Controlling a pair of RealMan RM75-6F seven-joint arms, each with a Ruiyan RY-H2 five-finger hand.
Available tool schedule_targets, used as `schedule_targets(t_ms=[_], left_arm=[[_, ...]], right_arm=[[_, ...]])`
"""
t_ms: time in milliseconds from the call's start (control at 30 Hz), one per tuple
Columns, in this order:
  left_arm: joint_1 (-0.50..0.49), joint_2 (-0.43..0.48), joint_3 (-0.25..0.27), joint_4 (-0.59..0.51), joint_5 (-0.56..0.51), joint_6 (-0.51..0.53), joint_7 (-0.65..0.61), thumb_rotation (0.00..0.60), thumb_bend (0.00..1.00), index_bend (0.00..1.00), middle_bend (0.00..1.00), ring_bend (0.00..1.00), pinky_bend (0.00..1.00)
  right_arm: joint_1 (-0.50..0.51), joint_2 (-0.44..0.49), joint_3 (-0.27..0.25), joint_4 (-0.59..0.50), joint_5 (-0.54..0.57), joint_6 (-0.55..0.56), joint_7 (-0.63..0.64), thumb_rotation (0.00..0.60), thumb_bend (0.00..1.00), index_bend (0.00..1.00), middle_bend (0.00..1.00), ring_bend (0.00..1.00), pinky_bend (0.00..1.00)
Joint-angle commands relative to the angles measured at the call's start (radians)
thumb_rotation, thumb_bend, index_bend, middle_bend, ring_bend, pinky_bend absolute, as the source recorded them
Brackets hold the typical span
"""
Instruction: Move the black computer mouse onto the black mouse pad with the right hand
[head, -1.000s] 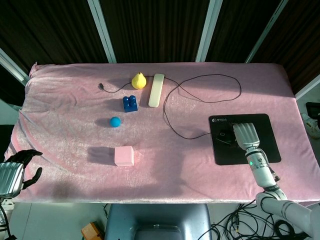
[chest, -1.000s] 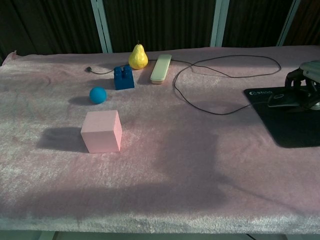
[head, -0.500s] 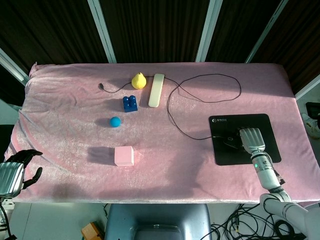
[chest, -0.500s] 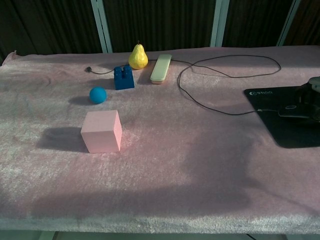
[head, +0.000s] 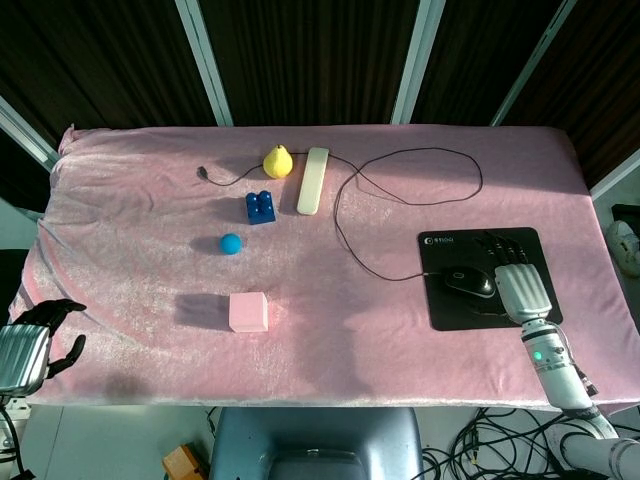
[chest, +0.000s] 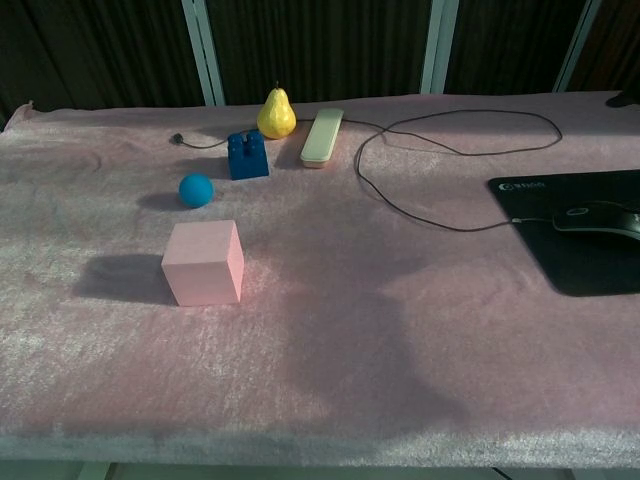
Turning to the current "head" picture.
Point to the pink velvet tablecloth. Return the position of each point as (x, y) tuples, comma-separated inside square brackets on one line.
[(150, 280)]

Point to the black computer mouse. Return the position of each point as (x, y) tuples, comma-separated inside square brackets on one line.
[(467, 281)]

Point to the yellow toy pear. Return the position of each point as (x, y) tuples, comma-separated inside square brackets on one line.
[(277, 162)]

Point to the pink cube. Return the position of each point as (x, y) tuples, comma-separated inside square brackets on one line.
[(247, 312)]

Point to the blue building block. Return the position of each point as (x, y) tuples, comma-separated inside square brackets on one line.
[(260, 207)]

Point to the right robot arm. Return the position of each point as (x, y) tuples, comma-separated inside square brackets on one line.
[(565, 380)]

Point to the blue ball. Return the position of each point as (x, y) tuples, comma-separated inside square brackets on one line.
[(230, 244)]

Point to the black mouse pad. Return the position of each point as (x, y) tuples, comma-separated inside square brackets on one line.
[(465, 310)]

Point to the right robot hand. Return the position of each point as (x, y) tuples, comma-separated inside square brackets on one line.
[(520, 287)]

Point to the white remote control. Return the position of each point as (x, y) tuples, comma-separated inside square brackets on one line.
[(312, 181)]

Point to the orange box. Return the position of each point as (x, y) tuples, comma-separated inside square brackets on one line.
[(182, 462)]

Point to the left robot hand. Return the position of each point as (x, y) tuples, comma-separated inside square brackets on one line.
[(20, 350)]

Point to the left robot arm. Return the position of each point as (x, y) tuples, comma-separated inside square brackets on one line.
[(7, 430)]

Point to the white sneaker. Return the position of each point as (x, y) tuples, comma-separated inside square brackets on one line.
[(625, 240)]

